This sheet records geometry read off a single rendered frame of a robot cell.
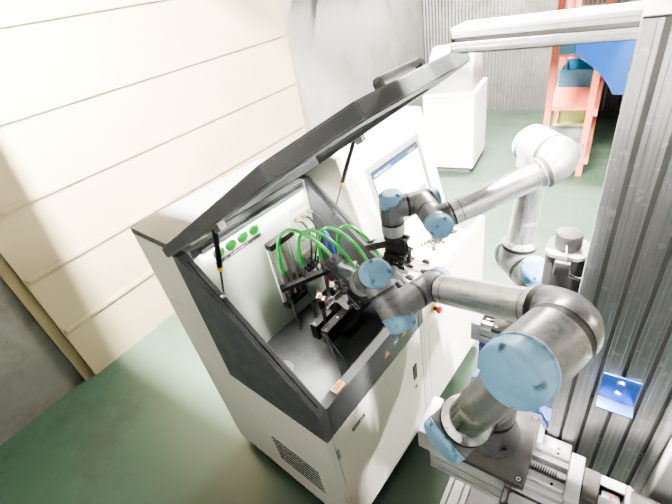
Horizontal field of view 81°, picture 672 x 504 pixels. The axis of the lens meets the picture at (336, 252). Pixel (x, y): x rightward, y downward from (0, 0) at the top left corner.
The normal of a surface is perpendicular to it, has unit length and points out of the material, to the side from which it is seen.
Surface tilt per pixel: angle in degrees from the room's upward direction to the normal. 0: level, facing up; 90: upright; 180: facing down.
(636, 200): 90
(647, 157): 90
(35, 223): 90
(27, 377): 90
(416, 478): 0
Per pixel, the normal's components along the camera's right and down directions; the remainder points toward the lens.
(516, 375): -0.81, 0.37
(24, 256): 0.82, 0.20
